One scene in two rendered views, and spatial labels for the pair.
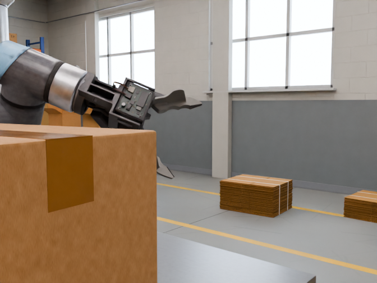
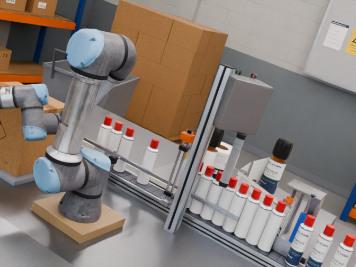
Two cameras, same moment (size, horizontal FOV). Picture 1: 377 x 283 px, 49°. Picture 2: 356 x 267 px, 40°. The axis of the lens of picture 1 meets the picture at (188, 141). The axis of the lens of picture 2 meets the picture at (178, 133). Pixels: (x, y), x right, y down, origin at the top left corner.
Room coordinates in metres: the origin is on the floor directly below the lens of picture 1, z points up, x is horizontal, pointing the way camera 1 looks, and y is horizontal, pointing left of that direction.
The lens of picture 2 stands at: (2.40, 0.41, 1.69)
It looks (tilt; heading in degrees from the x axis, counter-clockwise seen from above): 15 degrees down; 167
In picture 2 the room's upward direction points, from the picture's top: 19 degrees clockwise
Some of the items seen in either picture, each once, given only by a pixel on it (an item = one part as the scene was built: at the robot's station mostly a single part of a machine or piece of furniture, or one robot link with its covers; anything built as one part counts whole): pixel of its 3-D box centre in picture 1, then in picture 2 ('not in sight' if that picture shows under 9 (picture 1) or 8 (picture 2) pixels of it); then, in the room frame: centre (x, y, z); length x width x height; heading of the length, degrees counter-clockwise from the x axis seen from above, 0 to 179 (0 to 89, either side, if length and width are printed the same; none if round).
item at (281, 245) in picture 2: not in sight; (294, 219); (0.77, 1.34, 1.01); 0.14 x 0.13 x 0.26; 52
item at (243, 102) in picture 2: not in sight; (239, 103); (0.72, 0.98, 1.38); 0.17 x 0.10 x 0.19; 107
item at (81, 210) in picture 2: not in sight; (82, 199); (0.81, 0.53, 0.91); 0.15 x 0.15 x 0.10
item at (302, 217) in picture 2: not in sight; (296, 232); (0.83, 1.34, 0.98); 0.03 x 0.03 x 0.17
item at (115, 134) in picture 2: not in sight; (113, 143); (0.34, 0.63, 0.98); 0.05 x 0.05 x 0.20
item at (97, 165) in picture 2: not in sight; (89, 170); (0.82, 0.53, 1.03); 0.13 x 0.12 x 0.14; 130
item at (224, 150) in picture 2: not in sight; (216, 159); (0.10, 1.19, 0.95); 0.20 x 0.20 x 0.14
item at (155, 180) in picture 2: not in sight; (133, 168); (0.38, 0.74, 0.90); 1.07 x 0.01 x 0.02; 52
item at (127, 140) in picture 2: not in sight; (124, 149); (0.38, 0.68, 0.98); 0.05 x 0.05 x 0.20
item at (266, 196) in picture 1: (256, 194); not in sight; (4.51, -0.75, 0.16); 0.64 x 0.53 x 0.31; 54
